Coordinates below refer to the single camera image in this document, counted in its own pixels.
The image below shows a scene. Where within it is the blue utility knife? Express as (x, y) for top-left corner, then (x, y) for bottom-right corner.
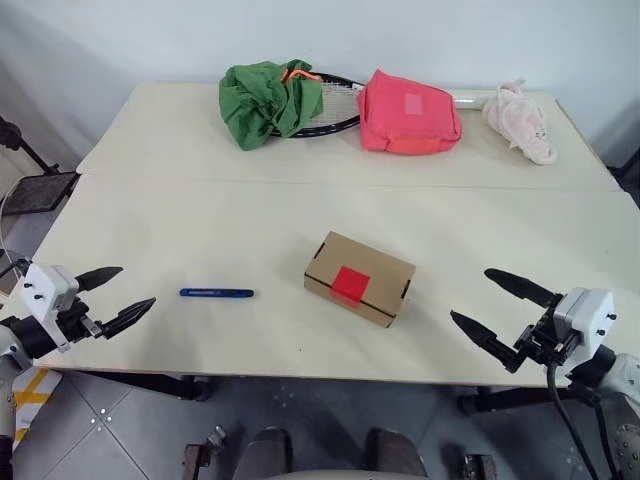
(179, 287), (256, 300)

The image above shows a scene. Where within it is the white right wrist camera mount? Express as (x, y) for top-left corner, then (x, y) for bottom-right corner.
(552, 286), (615, 362)

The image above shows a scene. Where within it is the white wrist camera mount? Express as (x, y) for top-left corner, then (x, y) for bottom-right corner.
(552, 286), (615, 362)
(13, 263), (81, 354)

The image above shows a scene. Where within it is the black table base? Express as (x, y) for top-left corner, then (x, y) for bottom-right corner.
(457, 384), (601, 415)
(64, 369), (216, 402)

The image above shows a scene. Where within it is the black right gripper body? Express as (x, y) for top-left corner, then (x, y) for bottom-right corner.
(514, 308), (581, 374)

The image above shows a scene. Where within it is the dark rounded shape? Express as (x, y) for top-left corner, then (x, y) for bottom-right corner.
(247, 427), (292, 480)
(364, 428), (429, 480)

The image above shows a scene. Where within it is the brown cardboard box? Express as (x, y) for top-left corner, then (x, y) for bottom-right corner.
(303, 230), (417, 330)

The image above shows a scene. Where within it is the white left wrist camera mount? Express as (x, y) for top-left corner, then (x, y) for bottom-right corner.
(13, 263), (81, 354)

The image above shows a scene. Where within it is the black tennis racket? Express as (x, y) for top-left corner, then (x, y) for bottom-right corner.
(287, 72), (494, 139)

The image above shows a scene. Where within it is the pink plush toy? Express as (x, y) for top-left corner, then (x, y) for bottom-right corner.
(482, 78), (559, 165)

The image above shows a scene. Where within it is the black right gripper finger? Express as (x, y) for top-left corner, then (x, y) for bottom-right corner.
(449, 309), (526, 375)
(483, 268), (564, 311)

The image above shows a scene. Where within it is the small metal bracket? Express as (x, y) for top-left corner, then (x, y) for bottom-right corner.
(182, 425), (227, 480)

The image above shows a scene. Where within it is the red fabric pouch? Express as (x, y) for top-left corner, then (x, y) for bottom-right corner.
(356, 68), (464, 154)

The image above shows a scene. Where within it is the red tape square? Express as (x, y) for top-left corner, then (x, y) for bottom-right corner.
(330, 266), (371, 305)

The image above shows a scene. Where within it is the green cloth bag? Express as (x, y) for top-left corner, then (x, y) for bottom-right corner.
(218, 58), (325, 152)

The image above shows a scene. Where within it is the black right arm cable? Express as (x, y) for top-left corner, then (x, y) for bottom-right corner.
(544, 364), (617, 480)

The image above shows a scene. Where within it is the black tripod stand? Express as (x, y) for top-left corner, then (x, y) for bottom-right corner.
(0, 115), (61, 176)

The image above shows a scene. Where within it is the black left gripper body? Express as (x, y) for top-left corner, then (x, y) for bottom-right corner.
(52, 297), (109, 347)

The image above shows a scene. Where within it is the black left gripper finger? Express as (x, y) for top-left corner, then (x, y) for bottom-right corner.
(102, 296), (157, 340)
(74, 266), (124, 293)

